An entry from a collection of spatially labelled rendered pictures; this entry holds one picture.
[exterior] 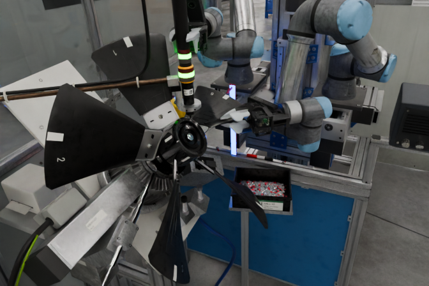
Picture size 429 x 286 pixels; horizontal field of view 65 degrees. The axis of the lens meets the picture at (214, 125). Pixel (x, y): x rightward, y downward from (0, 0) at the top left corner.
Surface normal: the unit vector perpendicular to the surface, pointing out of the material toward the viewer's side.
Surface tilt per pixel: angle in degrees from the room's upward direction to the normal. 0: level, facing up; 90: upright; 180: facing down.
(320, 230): 90
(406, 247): 0
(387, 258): 0
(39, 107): 50
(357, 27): 85
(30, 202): 90
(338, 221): 90
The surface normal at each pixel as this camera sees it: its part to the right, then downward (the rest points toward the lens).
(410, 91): -0.15, -0.72
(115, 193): 0.67, -0.44
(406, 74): -0.40, 0.47
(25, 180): -0.04, -0.87
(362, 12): 0.61, 0.29
